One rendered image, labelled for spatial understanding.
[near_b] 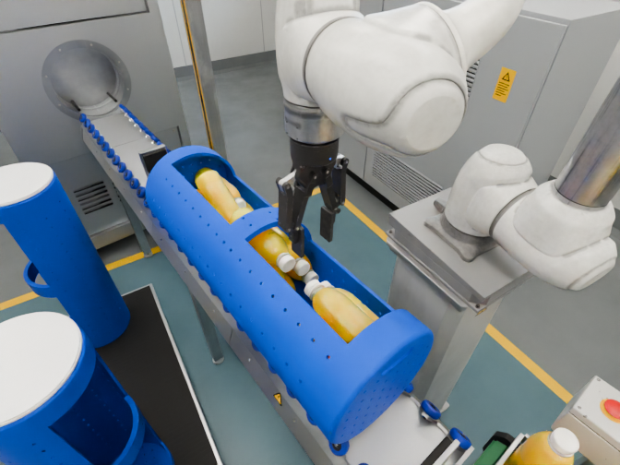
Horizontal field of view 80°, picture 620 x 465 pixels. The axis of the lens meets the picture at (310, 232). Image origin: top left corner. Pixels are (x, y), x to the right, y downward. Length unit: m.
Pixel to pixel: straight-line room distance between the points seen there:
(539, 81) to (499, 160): 1.03
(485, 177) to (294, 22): 0.64
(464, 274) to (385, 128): 0.75
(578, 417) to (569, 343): 1.64
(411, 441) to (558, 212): 0.56
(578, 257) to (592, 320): 1.82
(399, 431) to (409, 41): 0.79
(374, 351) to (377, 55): 0.47
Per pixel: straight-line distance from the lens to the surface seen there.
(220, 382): 2.05
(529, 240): 0.93
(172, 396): 1.91
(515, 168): 0.99
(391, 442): 0.93
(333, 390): 0.68
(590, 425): 0.91
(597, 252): 0.93
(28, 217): 1.64
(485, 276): 1.08
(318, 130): 0.53
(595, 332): 2.67
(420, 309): 1.25
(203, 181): 1.10
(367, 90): 0.35
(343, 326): 0.73
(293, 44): 0.47
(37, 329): 1.11
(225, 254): 0.87
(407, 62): 0.34
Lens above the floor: 1.80
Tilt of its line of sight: 42 degrees down
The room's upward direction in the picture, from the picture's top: straight up
